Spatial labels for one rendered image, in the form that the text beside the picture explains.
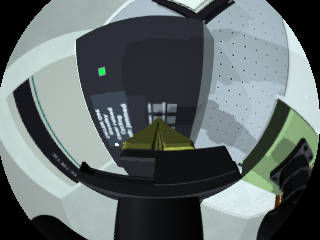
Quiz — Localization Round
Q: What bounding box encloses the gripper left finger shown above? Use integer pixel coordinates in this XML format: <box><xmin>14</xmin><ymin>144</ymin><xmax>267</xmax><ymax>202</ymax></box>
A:
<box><xmin>121</xmin><ymin>118</ymin><xmax>159</xmax><ymax>151</ymax></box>

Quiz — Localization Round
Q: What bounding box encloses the white thermal cycler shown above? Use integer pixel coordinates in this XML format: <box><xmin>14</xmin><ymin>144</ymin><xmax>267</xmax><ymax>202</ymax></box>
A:
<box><xmin>6</xmin><ymin>15</ymin><xmax>214</xmax><ymax>187</ymax></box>

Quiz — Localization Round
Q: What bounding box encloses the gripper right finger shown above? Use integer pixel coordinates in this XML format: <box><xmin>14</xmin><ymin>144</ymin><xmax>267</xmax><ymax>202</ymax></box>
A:
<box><xmin>159</xmin><ymin>118</ymin><xmax>195</xmax><ymax>150</ymax></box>

